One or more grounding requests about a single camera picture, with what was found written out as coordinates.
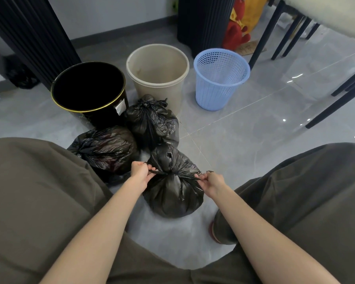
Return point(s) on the person's left hand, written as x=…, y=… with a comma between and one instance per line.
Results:
x=140, y=174

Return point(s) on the person's left forearm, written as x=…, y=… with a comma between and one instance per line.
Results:
x=97, y=236

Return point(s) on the red plush toy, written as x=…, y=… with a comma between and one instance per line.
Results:
x=233, y=36

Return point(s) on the black bin with gold rim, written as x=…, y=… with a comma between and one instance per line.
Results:
x=88, y=85

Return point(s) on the person's left leg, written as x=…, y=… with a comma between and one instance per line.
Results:
x=32, y=198

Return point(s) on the cream cushioned chair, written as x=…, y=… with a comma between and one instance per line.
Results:
x=337, y=11

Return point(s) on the blue mesh plastic bin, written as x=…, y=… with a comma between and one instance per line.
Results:
x=214, y=96

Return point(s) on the beige plastic bin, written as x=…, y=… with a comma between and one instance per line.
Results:
x=156, y=65

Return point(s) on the person's right hand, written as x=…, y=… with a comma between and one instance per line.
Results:
x=214, y=183

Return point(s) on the black garbage bag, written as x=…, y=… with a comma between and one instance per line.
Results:
x=106, y=150
x=171, y=198
x=151, y=121

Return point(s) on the person's right pink shoe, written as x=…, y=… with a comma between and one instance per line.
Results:
x=213, y=233

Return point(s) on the person's right forearm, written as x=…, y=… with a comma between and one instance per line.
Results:
x=275, y=236

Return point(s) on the small crumpled black bag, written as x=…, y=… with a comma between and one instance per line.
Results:
x=20, y=75

